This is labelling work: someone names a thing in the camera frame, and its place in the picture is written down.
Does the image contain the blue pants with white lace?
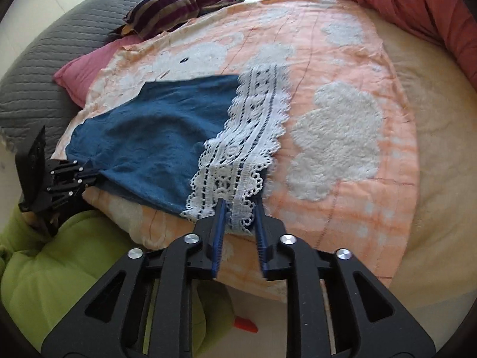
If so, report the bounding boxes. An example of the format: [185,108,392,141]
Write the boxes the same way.
[66,63,292,236]

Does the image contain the red rolled blanket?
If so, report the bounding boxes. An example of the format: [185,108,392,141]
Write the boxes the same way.
[322,0,477,91]

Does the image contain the grey quilted headboard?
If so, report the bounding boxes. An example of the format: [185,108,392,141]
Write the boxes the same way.
[0,0,200,150]

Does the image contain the orange white printed blanket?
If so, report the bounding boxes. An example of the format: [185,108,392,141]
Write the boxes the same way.
[50,5,420,303]

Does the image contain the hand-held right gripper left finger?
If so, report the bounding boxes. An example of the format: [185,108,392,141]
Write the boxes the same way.
[41,198,228,358]

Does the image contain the purple tan striped pillow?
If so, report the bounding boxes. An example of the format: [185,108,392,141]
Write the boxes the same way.
[110,0,244,41]

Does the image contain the person's green clothing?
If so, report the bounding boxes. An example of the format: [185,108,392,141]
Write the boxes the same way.
[0,205,236,358]

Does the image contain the cream bed sheet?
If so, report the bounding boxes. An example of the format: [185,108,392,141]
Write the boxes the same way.
[227,0,477,306]

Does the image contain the small orange red object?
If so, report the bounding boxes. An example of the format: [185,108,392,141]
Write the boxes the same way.
[234,317,259,334]

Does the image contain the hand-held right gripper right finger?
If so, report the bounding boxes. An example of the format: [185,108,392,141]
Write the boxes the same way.
[253,199,436,358]

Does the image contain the pink pillow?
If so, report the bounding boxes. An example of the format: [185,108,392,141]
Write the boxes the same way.
[53,35,143,109]

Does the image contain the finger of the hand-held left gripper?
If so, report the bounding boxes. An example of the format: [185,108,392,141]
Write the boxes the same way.
[47,160,98,180]
[45,177,100,211]

